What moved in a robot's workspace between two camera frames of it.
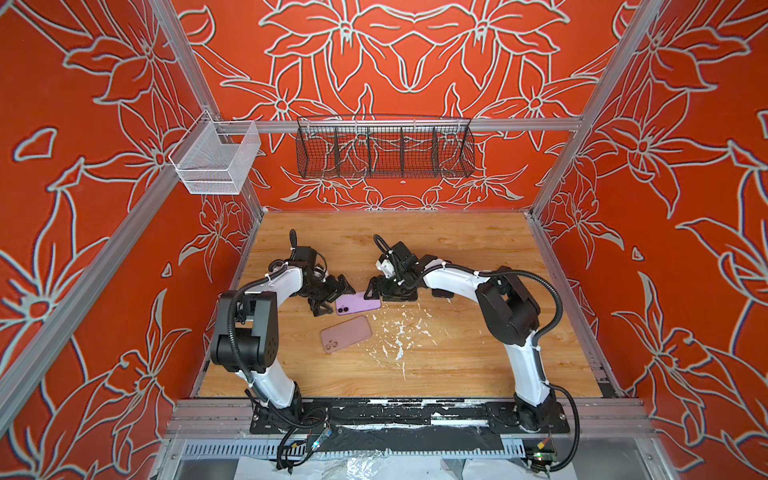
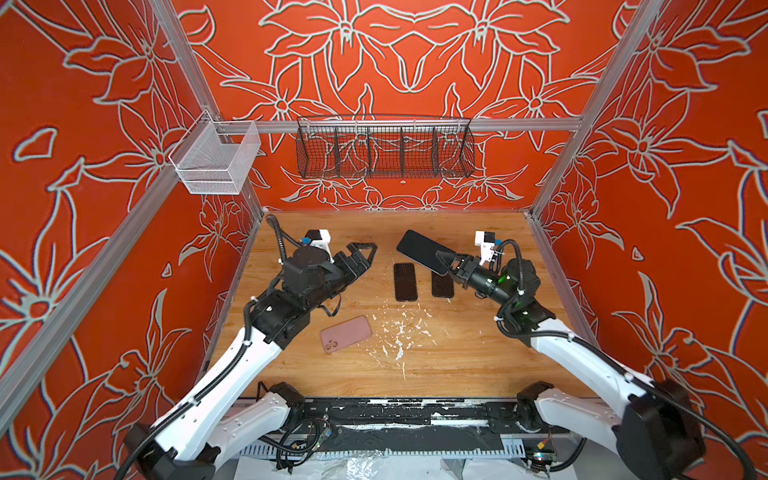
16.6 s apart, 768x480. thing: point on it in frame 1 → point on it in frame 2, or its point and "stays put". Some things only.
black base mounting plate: (410, 417) stays put
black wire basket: (377, 146) stays put
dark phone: (438, 292) stays put
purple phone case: (354, 303) → (423, 251)
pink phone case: (344, 333) stays put
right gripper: (378, 280) → (469, 263)
